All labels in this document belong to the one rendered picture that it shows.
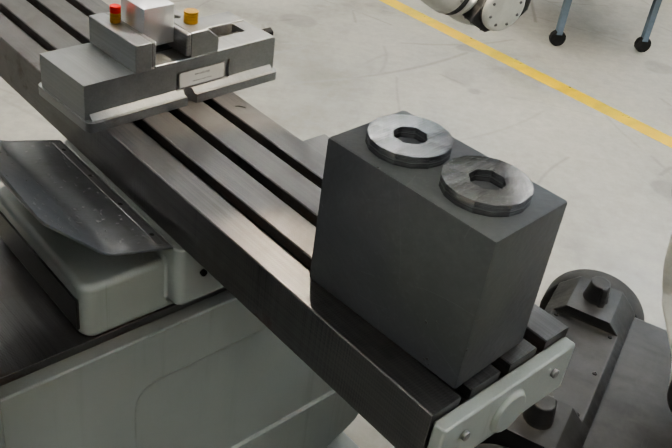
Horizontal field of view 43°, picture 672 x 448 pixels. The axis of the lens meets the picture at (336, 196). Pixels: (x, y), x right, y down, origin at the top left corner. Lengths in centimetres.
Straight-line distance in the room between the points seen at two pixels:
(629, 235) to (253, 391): 185
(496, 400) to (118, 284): 51
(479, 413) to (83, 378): 56
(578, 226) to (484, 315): 219
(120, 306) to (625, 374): 87
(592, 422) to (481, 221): 73
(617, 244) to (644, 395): 148
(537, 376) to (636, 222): 221
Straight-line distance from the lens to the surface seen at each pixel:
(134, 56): 124
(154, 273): 117
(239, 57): 136
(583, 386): 149
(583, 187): 325
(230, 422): 150
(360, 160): 85
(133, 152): 119
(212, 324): 129
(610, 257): 291
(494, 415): 93
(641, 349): 164
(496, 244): 77
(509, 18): 136
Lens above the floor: 156
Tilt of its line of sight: 33 degrees down
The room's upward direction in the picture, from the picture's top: 8 degrees clockwise
